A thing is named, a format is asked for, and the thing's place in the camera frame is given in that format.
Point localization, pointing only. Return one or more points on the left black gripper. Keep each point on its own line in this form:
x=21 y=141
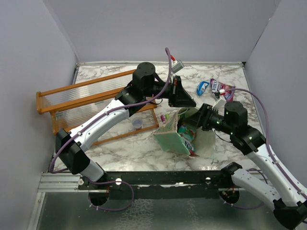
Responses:
x=178 y=97

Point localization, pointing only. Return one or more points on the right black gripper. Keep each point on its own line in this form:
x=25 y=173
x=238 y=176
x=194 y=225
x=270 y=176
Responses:
x=201 y=118

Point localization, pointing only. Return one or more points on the red blue snack bag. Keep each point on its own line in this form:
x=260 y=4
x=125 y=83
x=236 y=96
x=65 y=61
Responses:
x=186 y=131

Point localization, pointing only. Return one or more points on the blue snack packet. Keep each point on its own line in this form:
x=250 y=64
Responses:
x=201 y=88

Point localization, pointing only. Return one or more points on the green paper bag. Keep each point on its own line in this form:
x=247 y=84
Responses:
x=170 y=141

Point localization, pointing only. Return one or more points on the purple snack bag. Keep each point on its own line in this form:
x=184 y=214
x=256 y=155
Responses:
x=217 y=86

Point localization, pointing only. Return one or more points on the yellow green snack bag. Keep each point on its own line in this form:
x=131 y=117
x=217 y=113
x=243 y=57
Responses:
x=190 y=147

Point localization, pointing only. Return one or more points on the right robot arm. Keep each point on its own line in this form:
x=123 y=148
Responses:
x=286 y=196

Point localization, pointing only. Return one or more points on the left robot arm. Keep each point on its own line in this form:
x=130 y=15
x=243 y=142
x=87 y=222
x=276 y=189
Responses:
x=144 y=87

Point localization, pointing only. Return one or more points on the small clear plastic cup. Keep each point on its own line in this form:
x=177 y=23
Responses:
x=137 y=123

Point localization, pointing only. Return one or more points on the orange wooden rack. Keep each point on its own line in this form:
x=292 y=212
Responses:
x=73 y=105

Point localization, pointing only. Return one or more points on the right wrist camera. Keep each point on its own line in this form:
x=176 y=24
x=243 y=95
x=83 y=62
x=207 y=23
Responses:
x=220 y=99

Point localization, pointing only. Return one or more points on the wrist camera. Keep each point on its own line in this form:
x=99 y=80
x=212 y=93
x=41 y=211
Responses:
x=177 y=65
x=220 y=99

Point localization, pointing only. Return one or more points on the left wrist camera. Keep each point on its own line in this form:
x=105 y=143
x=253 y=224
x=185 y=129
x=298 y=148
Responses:
x=177 y=65

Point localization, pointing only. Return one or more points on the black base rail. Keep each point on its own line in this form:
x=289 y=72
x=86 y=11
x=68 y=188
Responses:
x=164 y=185

